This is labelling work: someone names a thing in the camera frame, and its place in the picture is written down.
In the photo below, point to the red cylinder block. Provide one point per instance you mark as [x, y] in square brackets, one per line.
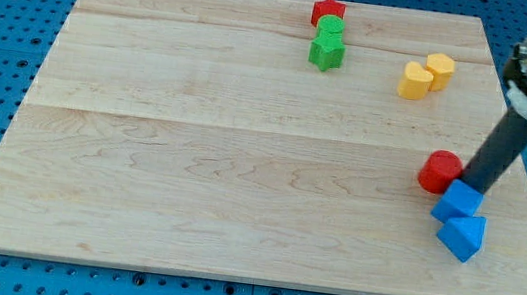
[440, 169]

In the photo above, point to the green star block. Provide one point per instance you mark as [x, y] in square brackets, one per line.
[327, 52]

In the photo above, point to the red star block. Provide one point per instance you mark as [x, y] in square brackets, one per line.
[327, 7]

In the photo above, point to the wooden board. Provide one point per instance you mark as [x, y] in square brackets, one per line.
[194, 138]

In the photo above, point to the green cylinder block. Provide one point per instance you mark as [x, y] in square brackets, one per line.
[329, 25]

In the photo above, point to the yellow heart block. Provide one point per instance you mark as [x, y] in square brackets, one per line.
[415, 81]

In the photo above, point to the yellow hexagon block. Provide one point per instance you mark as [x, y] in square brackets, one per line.
[442, 67]

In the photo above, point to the blue cube block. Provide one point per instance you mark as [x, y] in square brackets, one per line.
[459, 200]

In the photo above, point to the blue triangle block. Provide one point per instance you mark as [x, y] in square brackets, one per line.
[463, 236]

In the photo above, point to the black pusher rod tool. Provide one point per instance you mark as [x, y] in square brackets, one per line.
[499, 150]

